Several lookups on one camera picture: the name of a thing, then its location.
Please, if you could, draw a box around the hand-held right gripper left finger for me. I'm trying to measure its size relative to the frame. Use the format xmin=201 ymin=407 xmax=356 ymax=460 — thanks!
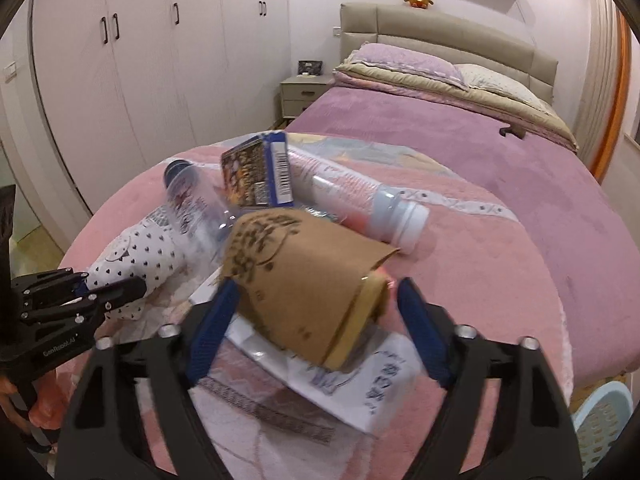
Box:
xmin=54 ymin=277 xmax=241 ymax=480

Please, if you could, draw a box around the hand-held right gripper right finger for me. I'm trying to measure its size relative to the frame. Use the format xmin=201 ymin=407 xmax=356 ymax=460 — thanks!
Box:
xmin=397 ymin=276 xmax=583 ymax=480

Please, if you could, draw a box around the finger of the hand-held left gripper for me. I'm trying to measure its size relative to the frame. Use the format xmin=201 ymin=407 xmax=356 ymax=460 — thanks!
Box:
xmin=10 ymin=268 xmax=91 ymax=295
xmin=20 ymin=276 xmax=148 ymax=331

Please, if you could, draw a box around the white dotted packet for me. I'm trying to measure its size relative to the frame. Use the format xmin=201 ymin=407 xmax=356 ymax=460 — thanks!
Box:
xmin=87 ymin=205 xmax=201 ymax=321

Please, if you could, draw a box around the white printed plastic bag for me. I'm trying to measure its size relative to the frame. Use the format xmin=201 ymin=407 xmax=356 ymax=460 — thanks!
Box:
xmin=190 ymin=265 xmax=423 ymax=433

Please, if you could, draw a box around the clear plastic bottle dark cap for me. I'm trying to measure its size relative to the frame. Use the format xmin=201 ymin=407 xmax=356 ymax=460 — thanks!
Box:
xmin=162 ymin=158 xmax=246 ymax=266

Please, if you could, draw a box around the pink label bottle white cap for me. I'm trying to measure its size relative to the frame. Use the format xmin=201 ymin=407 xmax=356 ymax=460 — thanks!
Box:
xmin=285 ymin=144 xmax=431 ymax=255

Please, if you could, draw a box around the blue snack box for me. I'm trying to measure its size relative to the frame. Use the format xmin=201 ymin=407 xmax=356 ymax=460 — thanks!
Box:
xmin=220 ymin=131 xmax=293 ymax=209

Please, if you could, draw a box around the light blue plastic basket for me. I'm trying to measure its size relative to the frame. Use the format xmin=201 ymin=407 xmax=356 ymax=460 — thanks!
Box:
xmin=572 ymin=380 xmax=636 ymax=478

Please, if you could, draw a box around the person's left hand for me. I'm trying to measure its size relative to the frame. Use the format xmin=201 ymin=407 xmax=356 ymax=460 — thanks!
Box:
xmin=0 ymin=367 xmax=68 ymax=433

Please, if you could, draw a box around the pink patterned blanket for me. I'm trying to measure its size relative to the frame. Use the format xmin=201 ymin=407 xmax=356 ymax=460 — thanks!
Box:
xmin=55 ymin=132 xmax=573 ymax=480

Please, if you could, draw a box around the purple bed cover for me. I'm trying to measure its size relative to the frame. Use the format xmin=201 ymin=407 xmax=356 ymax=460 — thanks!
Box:
xmin=287 ymin=85 xmax=640 ymax=381

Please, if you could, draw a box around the white wardrobe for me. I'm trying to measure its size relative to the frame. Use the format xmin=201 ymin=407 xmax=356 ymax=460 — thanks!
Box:
xmin=0 ymin=0 xmax=293 ymax=226

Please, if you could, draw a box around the beige folded quilt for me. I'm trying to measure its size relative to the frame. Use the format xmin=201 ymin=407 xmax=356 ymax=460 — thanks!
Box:
xmin=332 ymin=62 xmax=580 ymax=153

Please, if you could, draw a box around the beige nightstand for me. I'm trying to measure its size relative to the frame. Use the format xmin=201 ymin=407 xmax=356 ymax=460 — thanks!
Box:
xmin=279 ymin=74 xmax=335 ymax=120

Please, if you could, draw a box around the white patterned pillow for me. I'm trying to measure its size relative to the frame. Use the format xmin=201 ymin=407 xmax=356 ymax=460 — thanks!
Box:
xmin=452 ymin=63 xmax=543 ymax=106

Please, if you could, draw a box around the purple pillow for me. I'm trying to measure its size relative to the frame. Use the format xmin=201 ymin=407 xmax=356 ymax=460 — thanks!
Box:
xmin=345 ymin=42 xmax=471 ymax=92

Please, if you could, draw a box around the beige padded headboard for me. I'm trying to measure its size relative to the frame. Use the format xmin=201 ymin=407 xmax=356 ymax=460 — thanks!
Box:
xmin=340 ymin=2 xmax=559 ymax=106

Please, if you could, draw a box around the beige and orange curtain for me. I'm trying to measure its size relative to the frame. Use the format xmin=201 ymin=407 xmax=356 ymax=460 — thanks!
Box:
xmin=575 ymin=0 xmax=636 ymax=181

